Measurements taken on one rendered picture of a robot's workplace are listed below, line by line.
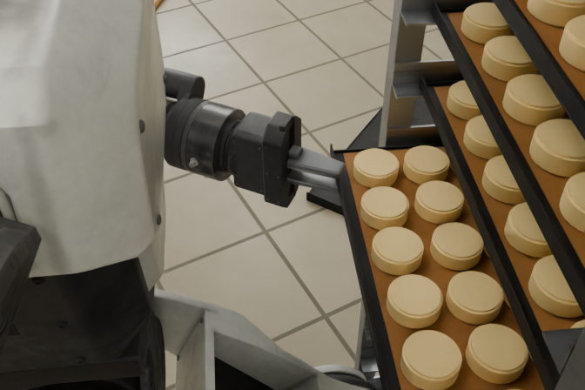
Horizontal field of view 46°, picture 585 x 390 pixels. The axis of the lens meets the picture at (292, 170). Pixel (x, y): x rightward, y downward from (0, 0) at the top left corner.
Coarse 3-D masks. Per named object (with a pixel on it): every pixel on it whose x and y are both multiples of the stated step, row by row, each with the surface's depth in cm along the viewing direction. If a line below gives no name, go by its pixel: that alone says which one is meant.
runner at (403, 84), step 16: (400, 64) 75; (416, 64) 75; (432, 64) 75; (448, 64) 75; (400, 80) 76; (416, 80) 76; (432, 80) 77; (448, 80) 77; (400, 96) 75; (416, 96) 75
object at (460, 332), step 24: (360, 192) 76; (408, 192) 76; (360, 216) 73; (408, 216) 73; (432, 264) 68; (480, 264) 68; (384, 288) 66; (384, 312) 64; (504, 312) 64; (408, 336) 62; (456, 336) 62; (528, 360) 60; (408, 384) 58; (456, 384) 58; (480, 384) 58; (504, 384) 58; (528, 384) 58
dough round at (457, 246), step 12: (444, 228) 69; (456, 228) 69; (468, 228) 69; (432, 240) 68; (444, 240) 68; (456, 240) 68; (468, 240) 68; (480, 240) 68; (432, 252) 68; (444, 252) 67; (456, 252) 66; (468, 252) 66; (480, 252) 67; (444, 264) 67; (456, 264) 67; (468, 264) 67
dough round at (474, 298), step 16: (464, 272) 65; (480, 272) 65; (448, 288) 64; (464, 288) 63; (480, 288) 63; (496, 288) 63; (448, 304) 63; (464, 304) 62; (480, 304) 62; (496, 304) 62; (464, 320) 63; (480, 320) 62
